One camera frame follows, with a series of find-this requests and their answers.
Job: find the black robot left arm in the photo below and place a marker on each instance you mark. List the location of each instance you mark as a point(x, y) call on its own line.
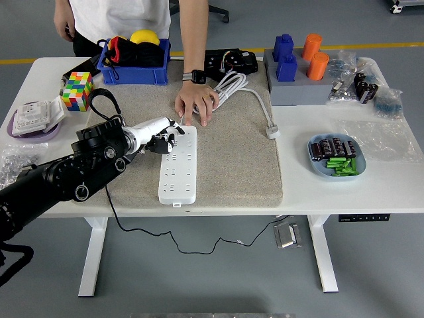
point(66, 175)

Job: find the grey holder block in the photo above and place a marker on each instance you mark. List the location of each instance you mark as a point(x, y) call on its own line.
point(298, 92)

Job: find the black table control panel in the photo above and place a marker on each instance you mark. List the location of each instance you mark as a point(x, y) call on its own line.
point(364, 218)

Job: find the colourful puzzle cube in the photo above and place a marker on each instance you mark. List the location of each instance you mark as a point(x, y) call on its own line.
point(77, 92)

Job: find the blue plastic bin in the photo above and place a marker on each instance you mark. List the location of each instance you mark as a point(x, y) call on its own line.
point(132, 76)

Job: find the black electronic device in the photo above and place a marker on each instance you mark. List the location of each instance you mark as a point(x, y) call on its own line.
point(246, 63)

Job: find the white table leg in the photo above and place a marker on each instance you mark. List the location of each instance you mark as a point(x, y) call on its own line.
point(323, 258)
point(92, 258)

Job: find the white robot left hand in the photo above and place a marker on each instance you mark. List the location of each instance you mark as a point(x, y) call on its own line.
point(152, 129)

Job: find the person's left hand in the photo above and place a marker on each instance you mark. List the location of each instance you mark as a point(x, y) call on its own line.
point(195, 99)

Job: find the bag of black capacitors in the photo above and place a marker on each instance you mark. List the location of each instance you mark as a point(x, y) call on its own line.
point(364, 87)

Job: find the silver foot pedal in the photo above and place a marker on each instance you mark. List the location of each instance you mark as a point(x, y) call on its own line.
point(286, 236)

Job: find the person's left forearm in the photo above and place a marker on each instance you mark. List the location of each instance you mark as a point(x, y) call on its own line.
point(193, 36)

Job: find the clear bag of blue components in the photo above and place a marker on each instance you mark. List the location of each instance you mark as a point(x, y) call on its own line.
point(344, 64)

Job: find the person's right hand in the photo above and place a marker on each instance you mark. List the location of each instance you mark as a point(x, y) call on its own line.
point(64, 28)

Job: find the person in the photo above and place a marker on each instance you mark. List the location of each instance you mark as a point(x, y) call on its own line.
point(119, 16)

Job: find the flat black bar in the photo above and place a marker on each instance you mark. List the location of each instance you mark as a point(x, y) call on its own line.
point(84, 66)

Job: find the clear bag of screws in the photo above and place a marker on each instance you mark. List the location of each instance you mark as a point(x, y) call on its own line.
point(16, 159)

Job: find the black cylindrical capacitor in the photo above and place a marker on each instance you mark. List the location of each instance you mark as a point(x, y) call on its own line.
point(326, 148)
point(338, 147)
point(350, 149)
point(316, 151)

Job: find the black cloth bag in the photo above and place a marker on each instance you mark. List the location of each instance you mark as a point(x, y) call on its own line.
point(145, 54)

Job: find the black wrist watch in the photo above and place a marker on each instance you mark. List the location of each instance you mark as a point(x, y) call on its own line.
point(197, 77)

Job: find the grey-brown mat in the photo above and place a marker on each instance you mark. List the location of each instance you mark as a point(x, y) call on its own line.
point(232, 165)

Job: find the green cylindrical cell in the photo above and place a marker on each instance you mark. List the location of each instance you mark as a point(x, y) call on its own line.
point(346, 164)
point(334, 160)
point(333, 164)
point(341, 174)
point(341, 170)
point(353, 165)

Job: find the light blue tray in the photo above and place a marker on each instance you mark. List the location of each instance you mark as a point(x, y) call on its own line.
point(318, 169)

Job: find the white wall socket panel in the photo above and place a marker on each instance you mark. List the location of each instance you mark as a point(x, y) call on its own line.
point(30, 116)
point(56, 109)

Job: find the yellow ball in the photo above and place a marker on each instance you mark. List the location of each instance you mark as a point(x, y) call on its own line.
point(144, 35)

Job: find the bag of blue resistors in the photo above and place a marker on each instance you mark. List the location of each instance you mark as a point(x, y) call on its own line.
point(387, 104)

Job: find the orange cylinder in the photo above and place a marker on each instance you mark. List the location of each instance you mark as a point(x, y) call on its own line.
point(317, 68)
point(311, 46)

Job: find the empty clear plastic bag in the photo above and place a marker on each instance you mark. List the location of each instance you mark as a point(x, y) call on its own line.
point(381, 139)

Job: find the purple plate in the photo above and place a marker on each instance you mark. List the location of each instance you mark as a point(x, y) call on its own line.
point(33, 137)

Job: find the blue bottle-shaped block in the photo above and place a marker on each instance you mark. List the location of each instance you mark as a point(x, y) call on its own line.
point(283, 46)
point(286, 69)

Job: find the black office chair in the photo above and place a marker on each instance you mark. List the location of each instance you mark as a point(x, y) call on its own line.
point(218, 11)

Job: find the clear bag of metal parts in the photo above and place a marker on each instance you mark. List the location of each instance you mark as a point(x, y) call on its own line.
point(341, 94)

